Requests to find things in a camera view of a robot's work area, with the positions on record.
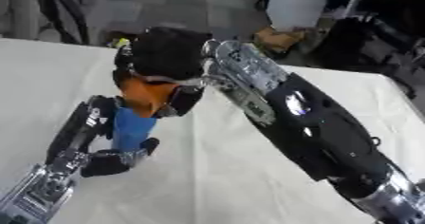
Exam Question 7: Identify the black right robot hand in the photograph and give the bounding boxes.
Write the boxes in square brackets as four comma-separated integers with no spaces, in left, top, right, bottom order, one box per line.
[111,27,216,119]

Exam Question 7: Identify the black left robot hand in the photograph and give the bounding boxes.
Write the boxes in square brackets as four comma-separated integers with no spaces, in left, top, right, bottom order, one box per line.
[45,94,163,178]

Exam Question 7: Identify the yellow-green object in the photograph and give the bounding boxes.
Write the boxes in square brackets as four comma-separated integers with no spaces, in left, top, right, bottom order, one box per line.
[111,37,133,49]

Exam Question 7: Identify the brown cardboard box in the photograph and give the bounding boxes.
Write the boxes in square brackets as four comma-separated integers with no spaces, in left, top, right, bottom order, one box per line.
[252,27,307,54]

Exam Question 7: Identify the white panel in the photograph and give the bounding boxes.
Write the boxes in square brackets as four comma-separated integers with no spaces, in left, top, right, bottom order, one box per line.
[264,0,338,31]

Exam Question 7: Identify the black bag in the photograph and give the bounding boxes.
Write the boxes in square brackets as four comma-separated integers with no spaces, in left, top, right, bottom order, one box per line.
[313,14,418,77]

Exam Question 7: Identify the black cables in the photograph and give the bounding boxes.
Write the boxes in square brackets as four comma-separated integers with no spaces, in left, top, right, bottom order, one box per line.
[31,0,92,46]

